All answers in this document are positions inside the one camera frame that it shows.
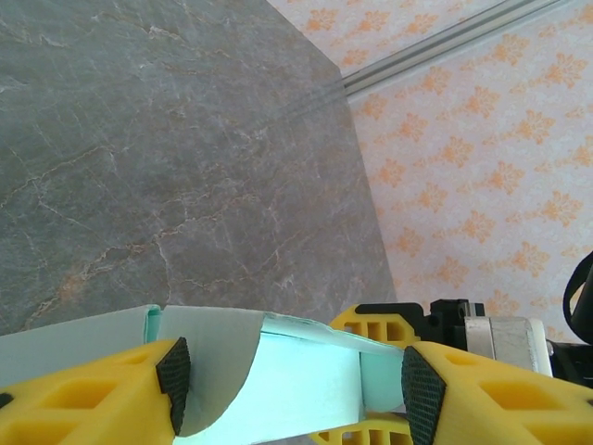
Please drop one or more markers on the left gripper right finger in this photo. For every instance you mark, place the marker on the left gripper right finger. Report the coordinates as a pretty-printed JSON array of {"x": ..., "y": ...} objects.
[{"x": 509, "y": 408}]

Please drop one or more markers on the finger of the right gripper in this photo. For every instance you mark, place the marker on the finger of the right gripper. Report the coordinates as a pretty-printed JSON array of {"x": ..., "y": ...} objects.
[
  {"x": 375, "y": 326},
  {"x": 366, "y": 431}
]

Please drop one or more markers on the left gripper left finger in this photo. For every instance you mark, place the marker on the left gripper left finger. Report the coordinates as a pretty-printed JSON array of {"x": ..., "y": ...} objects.
[{"x": 83, "y": 398}]

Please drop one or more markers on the pale green paper box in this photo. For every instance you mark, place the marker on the pale green paper box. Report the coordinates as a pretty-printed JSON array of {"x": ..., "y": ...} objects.
[{"x": 301, "y": 371}]

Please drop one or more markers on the aluminium frame post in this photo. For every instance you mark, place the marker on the aluminium frame post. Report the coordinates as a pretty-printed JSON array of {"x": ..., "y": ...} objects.
[{"x": 440, "y": 46}]

